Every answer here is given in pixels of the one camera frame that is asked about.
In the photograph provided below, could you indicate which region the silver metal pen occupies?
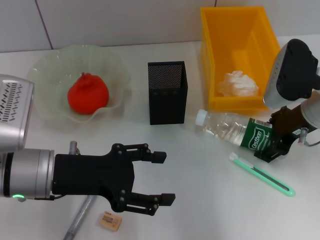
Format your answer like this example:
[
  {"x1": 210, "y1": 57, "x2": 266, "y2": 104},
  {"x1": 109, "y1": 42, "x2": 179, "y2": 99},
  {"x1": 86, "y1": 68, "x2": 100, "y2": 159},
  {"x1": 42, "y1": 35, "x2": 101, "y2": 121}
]
[{"x1": 62, "y1": 196, "x2": 93, "y2": 240}]

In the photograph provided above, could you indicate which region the beige eraser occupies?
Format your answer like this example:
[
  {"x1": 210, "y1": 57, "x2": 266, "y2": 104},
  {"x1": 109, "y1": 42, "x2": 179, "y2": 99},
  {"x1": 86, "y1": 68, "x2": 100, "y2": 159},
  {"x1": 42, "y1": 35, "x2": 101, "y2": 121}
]
[{"x1": 98, "y1": 210, "x2": 123, "y2": 232}]

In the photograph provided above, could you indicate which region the white paper ball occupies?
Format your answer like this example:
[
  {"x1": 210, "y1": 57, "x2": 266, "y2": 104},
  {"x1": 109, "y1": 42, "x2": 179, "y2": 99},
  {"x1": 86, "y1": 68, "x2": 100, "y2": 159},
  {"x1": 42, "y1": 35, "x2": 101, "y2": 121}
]
[{"x1": 216, "y1": 69, "x2": 260, "y2": 98}]

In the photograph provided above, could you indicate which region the mint green utility knife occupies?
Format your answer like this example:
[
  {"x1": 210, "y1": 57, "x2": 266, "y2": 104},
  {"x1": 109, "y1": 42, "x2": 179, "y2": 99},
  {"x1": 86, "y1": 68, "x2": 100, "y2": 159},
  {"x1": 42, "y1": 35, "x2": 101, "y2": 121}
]
[{"x1": 228, "y1": 152, "x2": 296, "y2": 198}]

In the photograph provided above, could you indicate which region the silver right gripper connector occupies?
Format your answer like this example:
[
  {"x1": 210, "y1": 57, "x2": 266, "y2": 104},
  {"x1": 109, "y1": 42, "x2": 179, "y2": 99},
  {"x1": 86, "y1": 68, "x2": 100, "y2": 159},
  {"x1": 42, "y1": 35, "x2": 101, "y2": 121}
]
[{"x1": 297, "y1": 127, "x2": 309, "y2": 147}]

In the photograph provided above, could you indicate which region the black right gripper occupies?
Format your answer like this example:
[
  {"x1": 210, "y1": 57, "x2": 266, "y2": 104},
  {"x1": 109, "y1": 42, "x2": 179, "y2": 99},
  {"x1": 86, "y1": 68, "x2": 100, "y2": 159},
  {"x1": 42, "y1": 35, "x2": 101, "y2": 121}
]
[{"x1": 253, "y1": 104, "x2": 312, "y2": 163}]

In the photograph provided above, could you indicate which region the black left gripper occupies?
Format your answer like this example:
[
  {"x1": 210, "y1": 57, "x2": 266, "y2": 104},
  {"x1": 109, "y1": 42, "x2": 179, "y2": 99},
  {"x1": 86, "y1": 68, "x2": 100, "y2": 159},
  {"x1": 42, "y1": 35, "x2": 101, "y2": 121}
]
[{"x1": 51, "y1": 142, "x2": 176, "y2": 217}]

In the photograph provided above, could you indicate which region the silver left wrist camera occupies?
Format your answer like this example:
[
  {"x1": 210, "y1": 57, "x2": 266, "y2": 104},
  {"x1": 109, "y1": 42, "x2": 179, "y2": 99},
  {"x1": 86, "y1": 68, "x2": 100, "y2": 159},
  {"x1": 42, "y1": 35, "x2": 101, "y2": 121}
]
[{"x1": 0, "y1": 73, "x2": 35, "y2": 152}]

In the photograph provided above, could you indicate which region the pale green glass fruit plate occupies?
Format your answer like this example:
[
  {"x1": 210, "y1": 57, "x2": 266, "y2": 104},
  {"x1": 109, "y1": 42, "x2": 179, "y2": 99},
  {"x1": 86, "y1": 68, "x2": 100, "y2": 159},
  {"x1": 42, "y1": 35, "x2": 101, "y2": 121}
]
[{"x1": 27, "y1": 44, "x2": 132, "y2": 124}]

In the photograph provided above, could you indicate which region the yellow plastic bin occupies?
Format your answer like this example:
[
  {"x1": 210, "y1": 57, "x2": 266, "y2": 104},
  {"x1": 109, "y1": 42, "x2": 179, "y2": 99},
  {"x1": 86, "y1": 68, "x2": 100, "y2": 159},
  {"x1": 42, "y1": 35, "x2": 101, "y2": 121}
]
[{"x1": 199, "y1": 6, "x2": 282, "y2": 112}]

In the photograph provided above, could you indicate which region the black mesh pen holder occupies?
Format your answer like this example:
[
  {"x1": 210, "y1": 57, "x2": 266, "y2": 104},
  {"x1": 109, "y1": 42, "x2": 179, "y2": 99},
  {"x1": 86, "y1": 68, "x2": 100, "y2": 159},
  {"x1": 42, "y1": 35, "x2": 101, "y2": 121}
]
[{"x1": 147, "y1": 60, "x2": 188, "y2": 125}]

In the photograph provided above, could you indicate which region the clear green-label water bottle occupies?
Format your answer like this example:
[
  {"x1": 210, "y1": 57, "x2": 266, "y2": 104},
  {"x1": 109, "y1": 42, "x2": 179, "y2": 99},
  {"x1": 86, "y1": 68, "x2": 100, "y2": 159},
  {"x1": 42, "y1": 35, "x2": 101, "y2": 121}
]
[{"x1": 195, "y1": 109, "x2": 275, "y2": 153}]

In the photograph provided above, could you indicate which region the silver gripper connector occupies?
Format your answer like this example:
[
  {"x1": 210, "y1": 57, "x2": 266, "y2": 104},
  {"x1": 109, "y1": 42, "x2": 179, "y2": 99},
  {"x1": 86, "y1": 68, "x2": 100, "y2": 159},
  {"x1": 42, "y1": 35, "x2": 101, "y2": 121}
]
[
  {"x1": 68, "y1": 141, "x2": 81, "y2": 156},
  {"x1": 297, "y1": 127, "x2": 309, "y2": 147}
]

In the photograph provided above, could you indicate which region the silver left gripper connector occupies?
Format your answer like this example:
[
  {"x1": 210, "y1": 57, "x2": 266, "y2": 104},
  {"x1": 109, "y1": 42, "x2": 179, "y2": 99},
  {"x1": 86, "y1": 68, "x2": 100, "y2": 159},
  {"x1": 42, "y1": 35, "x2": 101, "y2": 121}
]
[{"x1": 68, "y1": 141, "x2": 81, "y2": 156}]

